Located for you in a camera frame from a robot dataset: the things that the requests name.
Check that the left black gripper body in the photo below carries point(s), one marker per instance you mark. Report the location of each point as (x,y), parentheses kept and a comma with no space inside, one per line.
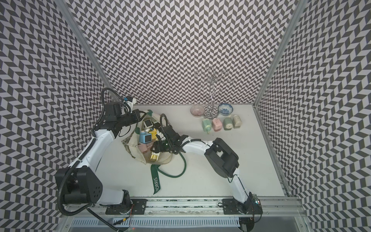
(129,118)

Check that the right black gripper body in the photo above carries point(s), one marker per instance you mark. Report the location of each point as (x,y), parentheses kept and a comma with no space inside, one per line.
(165,146)

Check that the cream tote bag green handles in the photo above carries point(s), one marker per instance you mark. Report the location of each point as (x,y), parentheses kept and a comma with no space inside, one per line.
(148,145)

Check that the pink pencil sharpener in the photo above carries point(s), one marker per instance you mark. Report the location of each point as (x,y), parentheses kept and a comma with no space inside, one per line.
(217,125)

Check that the blue pencil sharpener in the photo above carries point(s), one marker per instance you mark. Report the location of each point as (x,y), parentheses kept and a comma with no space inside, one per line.
(145,137)

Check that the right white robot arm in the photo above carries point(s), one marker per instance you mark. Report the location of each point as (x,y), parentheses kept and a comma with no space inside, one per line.
(223,160)

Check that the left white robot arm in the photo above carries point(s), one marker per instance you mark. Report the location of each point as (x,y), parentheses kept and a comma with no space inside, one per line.
(78,186)

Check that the pink ceramic bowl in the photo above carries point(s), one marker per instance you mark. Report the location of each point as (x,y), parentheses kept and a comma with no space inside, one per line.
(197,111)

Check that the clear glass mug tree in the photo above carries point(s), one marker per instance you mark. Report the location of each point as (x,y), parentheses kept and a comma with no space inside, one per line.
(209,80)

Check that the blue white ceramic bowl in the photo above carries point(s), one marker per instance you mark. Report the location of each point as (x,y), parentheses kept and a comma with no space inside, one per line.
(225,109)

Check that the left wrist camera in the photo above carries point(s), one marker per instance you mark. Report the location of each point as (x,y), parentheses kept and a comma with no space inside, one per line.
(115,109)

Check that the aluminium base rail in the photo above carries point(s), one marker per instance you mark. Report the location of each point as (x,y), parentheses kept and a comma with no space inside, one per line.
(280,214)

